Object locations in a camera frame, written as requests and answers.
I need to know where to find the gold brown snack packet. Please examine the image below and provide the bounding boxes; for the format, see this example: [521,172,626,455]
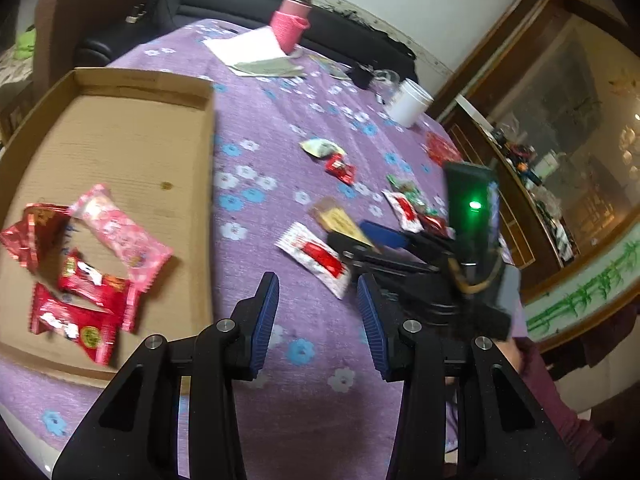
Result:
[307,197,377,252]

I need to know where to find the black pouch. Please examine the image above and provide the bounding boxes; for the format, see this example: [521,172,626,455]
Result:
[349,64,374,89]

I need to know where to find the pink snack packet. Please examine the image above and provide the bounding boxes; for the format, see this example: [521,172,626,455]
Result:
[67,183,174,295]

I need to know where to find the green snack packet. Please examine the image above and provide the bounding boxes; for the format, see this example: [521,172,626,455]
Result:
[387,174,426,197]
[410,187,447,217]

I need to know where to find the white plastic jar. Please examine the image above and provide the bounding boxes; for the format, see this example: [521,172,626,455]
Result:
[387,78,435,129]

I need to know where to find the brown chair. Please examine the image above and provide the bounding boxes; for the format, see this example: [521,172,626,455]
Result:
[32,0,167,92]

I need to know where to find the white paper sheet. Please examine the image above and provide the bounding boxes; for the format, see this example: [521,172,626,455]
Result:
[202,27,286,67]

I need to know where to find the green cloth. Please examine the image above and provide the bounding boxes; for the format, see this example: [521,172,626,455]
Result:
[12,24,39,61]

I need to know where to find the bamboo print panel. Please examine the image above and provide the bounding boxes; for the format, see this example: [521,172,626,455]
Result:
[524,241,640,352]

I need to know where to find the person's right forearm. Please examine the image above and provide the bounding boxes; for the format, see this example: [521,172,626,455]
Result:
[517,339,618,461]

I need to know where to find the clear glass item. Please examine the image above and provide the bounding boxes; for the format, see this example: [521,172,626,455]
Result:
[372,69,404,97]

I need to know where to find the small red candy packet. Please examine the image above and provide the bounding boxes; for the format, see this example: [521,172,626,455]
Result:
[419,212,457,239]
[324,154,357,185]

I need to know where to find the wooden glass cabinet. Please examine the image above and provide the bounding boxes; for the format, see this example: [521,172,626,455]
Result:
[429,0,640,306]

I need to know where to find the black sofa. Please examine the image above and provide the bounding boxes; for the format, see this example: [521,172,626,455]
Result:
[75,0,419,87]

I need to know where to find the white and red snack packet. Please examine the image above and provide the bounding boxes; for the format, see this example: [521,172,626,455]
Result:
[382,189,424,234]
[274,221,352,301]

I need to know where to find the red plastic bag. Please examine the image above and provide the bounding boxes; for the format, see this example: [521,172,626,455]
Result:
[425,131,464,167]

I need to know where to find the cream snack packet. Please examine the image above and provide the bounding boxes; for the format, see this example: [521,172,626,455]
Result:
[299,138,347,160]

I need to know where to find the cardboard box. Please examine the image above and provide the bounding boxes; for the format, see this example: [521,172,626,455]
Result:
[0,67,217,389]

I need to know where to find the colourful booklet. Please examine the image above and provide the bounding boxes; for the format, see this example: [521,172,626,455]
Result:
[309,55,354,81]

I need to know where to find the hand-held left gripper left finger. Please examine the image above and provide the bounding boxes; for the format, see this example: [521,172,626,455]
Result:
[51,271,281,480]

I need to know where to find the purple floral tablecloth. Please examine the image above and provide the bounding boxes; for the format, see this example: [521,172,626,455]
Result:
[0,17,532,480]

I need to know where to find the person's right hand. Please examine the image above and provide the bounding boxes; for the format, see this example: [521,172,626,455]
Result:
[499,337,526,377]

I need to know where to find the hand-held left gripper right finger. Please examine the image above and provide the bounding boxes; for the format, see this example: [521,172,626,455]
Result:
[356,272,581,480]

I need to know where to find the pink sleeved thermos bottle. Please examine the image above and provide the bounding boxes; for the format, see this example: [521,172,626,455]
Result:
[269,0,316,55]

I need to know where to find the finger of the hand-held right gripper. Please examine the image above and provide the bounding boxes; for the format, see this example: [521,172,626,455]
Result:
[359,219,456,262]
[326,231,442,292]

